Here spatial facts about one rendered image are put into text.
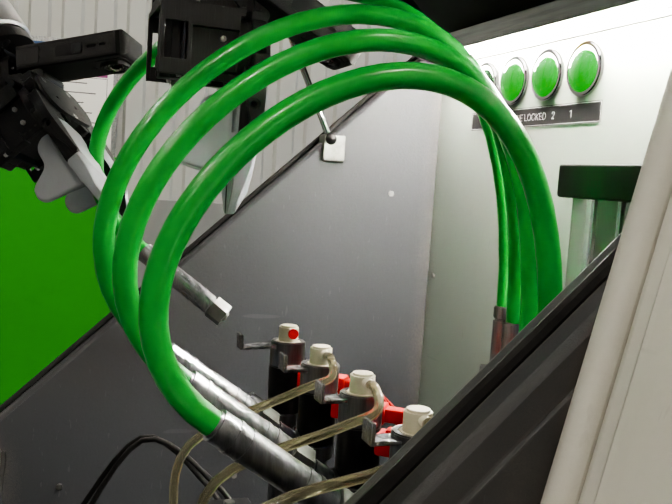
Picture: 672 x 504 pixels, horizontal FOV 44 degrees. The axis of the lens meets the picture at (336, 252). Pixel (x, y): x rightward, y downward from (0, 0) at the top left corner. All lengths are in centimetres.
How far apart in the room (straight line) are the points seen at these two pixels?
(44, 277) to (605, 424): 368
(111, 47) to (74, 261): 318
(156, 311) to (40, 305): 357
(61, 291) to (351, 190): 303
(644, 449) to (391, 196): 75
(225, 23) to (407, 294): 53
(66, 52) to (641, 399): 62
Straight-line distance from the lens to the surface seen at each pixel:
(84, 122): 82
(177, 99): 55
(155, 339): 40
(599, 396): 35
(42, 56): 83
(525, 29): 86
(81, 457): 100
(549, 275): 47
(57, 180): 77
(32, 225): 392
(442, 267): 103
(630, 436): 33
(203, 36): 62
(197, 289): 75
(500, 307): 75
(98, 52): 80
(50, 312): 397
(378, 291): 104
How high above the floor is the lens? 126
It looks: 5 degrees down
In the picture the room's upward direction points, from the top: 4 degrees clockwise
